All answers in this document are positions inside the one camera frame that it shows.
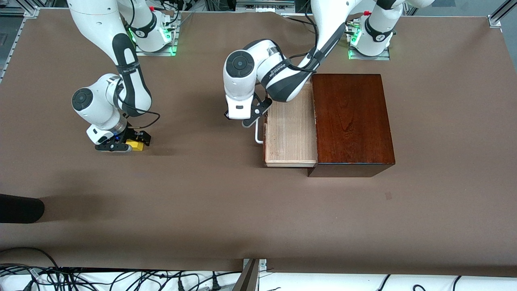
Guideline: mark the perforated metal rail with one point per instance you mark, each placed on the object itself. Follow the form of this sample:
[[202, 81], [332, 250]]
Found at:
[[12, 44]]

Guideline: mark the aluminium profile bar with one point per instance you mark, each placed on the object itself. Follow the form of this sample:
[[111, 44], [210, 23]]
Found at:
[[507, 8]]

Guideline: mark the brown paper table cover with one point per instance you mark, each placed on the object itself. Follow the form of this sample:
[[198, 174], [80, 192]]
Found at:
[[202, 222]]

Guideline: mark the aluminium corner bracket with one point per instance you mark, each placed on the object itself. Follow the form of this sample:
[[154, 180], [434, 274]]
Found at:
[[494, 21]]

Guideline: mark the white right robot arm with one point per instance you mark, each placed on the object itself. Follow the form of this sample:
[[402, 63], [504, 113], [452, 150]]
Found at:
[[97, 24]]

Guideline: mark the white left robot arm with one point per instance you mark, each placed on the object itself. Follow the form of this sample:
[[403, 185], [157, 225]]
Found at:
[[242, 87]]

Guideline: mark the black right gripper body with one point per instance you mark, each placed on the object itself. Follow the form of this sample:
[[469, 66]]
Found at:
[[132, 134]]

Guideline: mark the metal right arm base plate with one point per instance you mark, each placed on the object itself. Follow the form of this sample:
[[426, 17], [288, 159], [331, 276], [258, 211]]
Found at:
[[155, 53]]

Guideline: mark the dark metal strut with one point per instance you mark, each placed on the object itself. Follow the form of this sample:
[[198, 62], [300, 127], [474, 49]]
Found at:
[[247, 279]]

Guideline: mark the dark brown wooden cabinet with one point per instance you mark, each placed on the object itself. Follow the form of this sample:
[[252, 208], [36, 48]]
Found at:
[[355, 121]]

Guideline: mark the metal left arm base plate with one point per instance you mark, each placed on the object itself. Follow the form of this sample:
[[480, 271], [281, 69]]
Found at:
[[369, 57]]

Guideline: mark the small metal bracket plate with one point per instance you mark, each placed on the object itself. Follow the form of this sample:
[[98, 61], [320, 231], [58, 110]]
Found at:
[[262, 263]]

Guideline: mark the yellow cube block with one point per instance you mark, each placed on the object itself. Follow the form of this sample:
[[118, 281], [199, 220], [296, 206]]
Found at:
[[136, 146]]

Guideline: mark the black ribbed cylinder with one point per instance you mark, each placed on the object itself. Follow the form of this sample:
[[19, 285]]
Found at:
[[20, 208]]

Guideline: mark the black power plug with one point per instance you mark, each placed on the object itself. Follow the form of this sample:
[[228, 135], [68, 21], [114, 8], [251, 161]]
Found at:
[[180, 285], [216, 285]]

